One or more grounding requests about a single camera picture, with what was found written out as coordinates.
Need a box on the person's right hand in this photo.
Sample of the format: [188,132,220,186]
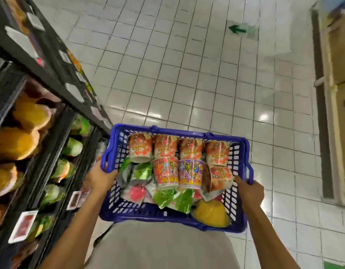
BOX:
[234,176,265,218]

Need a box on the person's left hand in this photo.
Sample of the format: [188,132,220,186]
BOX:
[85,162,119,200]

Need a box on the red jelly bag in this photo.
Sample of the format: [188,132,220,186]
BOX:
[122,183,154,205]

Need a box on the orange yellow jelly bowl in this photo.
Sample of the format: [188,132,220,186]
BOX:
[190,199,232,229]

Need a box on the blue plastic shopping basket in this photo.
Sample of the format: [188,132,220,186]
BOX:
[99,123,254,234]

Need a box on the purple cartoon jelly cup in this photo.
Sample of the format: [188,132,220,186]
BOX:
[178,159,204,190]

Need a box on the red cartoon jelly cup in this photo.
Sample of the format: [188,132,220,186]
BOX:
[152,157,179,191]

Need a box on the black metal store shelf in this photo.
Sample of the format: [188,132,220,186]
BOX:
[0,0,113,269]

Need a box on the person's left forearm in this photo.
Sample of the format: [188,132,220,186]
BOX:
[38,190,106,269]

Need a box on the person's right forearm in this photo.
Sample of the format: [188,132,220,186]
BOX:
[246,207,302,269]

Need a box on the red price tag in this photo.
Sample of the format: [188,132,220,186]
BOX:
[66,190,90,210]
[9,210,38,244]

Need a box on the row of green yellow bags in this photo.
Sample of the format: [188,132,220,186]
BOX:
[26,114,92,244]

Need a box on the row of orange packets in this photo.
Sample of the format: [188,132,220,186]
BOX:
[0,92,54,230]

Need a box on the grey shirt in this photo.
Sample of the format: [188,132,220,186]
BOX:
[85,221,241,269]

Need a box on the green arrow floor sticker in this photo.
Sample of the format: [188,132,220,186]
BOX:
[228,21,260,40]

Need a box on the cream metal rack frame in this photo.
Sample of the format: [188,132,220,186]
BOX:
[311,8,345,207]

